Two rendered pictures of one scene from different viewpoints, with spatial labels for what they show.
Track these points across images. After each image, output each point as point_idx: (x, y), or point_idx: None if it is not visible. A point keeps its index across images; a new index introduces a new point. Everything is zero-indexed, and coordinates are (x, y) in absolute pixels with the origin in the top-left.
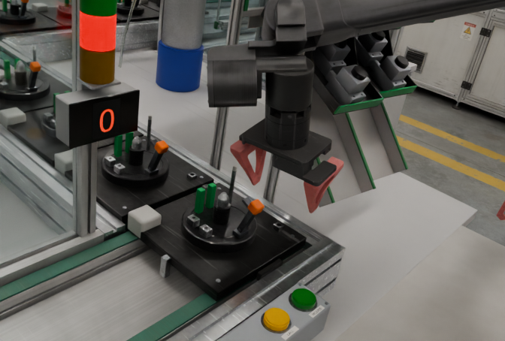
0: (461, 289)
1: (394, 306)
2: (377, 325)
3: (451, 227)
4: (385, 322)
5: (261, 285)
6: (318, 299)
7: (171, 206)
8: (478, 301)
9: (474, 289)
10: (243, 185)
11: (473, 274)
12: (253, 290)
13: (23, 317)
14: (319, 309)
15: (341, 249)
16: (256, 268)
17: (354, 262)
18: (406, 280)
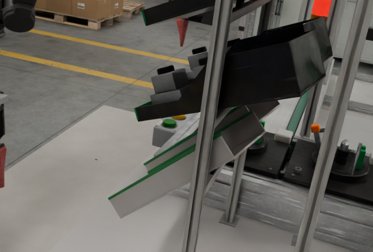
0: (37, 211)
1: (101, 186)
2: (115, 173)
3: None
4: (109, 176)
5: (194, 127)
6: (161, 127)
7: (282, 150)
8: (24, 205)
9: (23, 214)
10: (260, 183)
11: (16, 229)
12: (197, 125)
13: (283, 123)
14: (159, 123)
15: (156, 152)
16: None
17: (138, 210)
18: (89, 207)
